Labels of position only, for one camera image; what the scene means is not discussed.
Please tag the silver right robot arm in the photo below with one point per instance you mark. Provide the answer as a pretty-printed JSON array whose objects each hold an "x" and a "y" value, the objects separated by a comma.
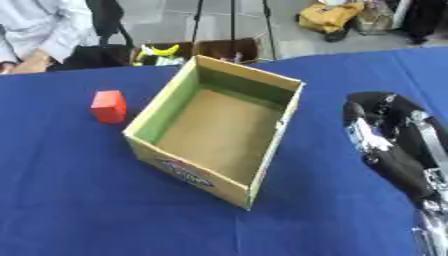
[{"x": 433, "y": 230}]

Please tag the yellow bag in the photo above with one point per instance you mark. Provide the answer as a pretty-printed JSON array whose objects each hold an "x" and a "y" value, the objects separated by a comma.
[{"x": 329, "y": 16}]

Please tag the brown cardboard box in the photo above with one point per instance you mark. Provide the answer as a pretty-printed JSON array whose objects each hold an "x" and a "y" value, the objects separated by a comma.
[{"x": 224, "y": 50}]

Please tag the beige bag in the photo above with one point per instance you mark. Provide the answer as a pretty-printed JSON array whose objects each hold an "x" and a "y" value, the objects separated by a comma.
[{"x": 374, "y": 18}]

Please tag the yellow toy banana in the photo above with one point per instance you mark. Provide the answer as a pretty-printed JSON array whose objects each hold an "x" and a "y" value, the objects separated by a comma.
[{"x": 158, "y": 51}]

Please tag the red block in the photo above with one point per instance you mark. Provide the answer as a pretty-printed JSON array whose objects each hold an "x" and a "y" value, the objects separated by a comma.
[{"x": 109, "y": 106}]

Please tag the black bag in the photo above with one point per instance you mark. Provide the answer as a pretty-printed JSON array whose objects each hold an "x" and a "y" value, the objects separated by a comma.
[{"x": 96, "y": 48}]

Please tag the black tripod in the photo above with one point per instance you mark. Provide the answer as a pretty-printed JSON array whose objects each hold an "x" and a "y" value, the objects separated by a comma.
[{"x": 232, "y": 23}]

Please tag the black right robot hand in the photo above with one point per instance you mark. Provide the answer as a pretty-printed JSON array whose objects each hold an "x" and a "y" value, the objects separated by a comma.
[{"x": 402, "y": 133}]

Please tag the tan cardboard box green inside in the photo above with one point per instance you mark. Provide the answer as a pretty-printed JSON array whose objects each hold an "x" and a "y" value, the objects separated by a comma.
[{"x": 217, "y": 133}]

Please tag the person's hand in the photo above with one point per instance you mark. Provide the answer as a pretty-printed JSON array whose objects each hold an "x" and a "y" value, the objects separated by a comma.
[{"x": 32, "y": 63}]

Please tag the person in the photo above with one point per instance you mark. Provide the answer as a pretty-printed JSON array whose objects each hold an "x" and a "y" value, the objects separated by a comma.
[{"x": 44, "y": 28}]

